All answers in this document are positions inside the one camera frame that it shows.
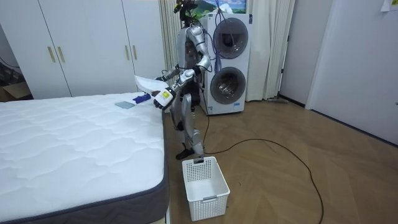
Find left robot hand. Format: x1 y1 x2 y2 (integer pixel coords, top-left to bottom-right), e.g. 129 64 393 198
152 87 177 111

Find white cloth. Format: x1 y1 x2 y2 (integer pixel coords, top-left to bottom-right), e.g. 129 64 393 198
134 75 169 94

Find blue cloth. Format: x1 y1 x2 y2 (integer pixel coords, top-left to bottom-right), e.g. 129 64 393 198
132 93 152 105

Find robot legs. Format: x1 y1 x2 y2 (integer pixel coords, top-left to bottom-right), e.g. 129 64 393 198
169 91 206 161

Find grey-blue folded cloth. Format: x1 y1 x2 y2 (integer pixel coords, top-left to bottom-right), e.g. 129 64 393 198
114 100 137 110

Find robot body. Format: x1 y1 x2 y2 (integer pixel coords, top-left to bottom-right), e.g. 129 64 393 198
173 0 206 103

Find cream curtain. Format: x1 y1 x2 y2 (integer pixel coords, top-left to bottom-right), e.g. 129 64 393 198
158 0 183 88
244 0 297 103

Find white washing machine tower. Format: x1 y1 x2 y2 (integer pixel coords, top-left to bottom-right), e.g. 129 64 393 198
198 12 254 116

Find white wardrobe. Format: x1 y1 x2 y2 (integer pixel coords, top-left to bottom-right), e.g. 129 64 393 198
0 0 166 100

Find white plastic laundry basket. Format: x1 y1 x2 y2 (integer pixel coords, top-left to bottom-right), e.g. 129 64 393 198
182 156 231 222

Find grey bed with white mattress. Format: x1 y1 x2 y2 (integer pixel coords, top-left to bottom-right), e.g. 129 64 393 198
0 91 170 224

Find floor brush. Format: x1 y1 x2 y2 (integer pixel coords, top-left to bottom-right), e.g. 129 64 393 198
266 96 290 105

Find cardboard box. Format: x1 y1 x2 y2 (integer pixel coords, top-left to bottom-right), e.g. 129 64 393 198
0 82 34 103

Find black rack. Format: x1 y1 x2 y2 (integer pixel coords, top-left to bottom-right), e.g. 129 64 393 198
0 62 23 87

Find white door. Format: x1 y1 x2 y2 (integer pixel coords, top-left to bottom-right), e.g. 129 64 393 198
305 0 398 146

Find landscape wall poster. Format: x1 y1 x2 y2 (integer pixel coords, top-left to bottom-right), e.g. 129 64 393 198
192 0 248 15

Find black floor cable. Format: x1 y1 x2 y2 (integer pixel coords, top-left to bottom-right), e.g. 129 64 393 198
201 91 325 224

